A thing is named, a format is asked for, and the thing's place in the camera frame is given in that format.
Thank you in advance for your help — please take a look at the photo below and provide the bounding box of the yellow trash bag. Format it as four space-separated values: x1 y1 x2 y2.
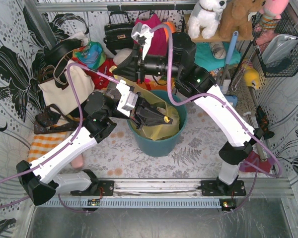
114 75 180 141

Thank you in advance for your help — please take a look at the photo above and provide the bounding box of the teal trash bin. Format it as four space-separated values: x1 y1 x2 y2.
126 89 188 157

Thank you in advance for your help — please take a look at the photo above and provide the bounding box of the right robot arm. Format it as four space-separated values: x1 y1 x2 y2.
113 32 263 186

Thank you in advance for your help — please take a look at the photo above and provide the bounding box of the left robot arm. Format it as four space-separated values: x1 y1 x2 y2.
16 92 174 206

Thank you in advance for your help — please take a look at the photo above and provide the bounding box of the magenta fabric bag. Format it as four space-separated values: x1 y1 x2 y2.
135 13 167 55

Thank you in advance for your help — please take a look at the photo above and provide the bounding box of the rainbow striped bag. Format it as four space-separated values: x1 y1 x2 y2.
137 77 167 91

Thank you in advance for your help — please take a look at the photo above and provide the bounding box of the cream canvas tote bag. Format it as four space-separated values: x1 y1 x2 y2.
39 66 95 115

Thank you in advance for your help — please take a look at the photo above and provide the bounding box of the white sheep plush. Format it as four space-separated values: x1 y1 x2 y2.
113 48 132 65

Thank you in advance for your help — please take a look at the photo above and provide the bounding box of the red cloth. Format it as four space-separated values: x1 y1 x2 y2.
89 58 117 90

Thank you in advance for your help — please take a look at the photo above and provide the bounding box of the black leather handbag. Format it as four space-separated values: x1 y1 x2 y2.
103 11 135 55

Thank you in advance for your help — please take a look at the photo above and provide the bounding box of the colourful printed cloth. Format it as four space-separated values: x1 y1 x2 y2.
72 41 106 69

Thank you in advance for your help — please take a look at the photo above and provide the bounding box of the orange plush toy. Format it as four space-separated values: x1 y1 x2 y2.
163 21 176 33

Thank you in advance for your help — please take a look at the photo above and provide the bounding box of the wooden shelf rack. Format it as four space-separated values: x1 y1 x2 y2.
183 14 254 43

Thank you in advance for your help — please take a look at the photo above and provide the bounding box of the white dog plush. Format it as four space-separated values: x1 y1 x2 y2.
187 0 227 39

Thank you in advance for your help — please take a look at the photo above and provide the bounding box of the pink cylinder bottle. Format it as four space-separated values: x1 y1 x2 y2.
70 154 84 169

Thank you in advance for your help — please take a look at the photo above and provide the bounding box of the blue floor mop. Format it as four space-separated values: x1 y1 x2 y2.
217 31 239 107

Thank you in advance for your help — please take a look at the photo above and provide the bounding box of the brown patterned shoe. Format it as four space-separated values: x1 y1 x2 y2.
34 104 79 135

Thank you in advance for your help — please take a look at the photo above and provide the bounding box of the grey fluffy duster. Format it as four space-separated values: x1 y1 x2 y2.
228 78 256 116

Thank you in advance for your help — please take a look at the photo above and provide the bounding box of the brown teddy bear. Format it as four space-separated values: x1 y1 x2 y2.
219 0 266 39

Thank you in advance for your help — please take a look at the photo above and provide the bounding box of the orange checkered towel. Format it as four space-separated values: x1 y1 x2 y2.
26 132 68 162

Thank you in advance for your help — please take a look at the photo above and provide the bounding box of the yellow duck plush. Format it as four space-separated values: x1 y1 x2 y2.
241 61 260 90

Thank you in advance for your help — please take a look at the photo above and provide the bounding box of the silver foil pouch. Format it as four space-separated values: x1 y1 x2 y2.
262 34 298 65

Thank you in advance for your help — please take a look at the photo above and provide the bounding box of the pink plush toy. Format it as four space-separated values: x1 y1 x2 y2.
259 0 289 29

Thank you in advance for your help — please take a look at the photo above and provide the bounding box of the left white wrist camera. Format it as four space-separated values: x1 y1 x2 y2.
116 80 139 117

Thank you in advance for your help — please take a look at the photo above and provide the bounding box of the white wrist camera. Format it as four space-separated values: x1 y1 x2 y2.
116 80 139 117
131 22 154 60

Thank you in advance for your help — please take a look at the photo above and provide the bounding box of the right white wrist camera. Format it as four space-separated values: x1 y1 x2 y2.
131 22 154 60

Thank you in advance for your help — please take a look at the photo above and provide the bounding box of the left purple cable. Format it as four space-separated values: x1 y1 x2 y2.
0 62 120 214

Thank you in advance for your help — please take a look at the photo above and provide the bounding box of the purple cable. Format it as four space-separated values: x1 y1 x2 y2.
150 24 284 214
0 62 120 214

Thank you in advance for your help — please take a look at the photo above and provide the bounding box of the black wire basket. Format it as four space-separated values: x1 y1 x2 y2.
252 12 298 78

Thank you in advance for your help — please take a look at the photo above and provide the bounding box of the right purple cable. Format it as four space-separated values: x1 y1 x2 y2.
150 24 284 214

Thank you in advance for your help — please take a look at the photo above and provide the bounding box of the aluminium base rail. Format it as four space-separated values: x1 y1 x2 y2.
54 177 293 199

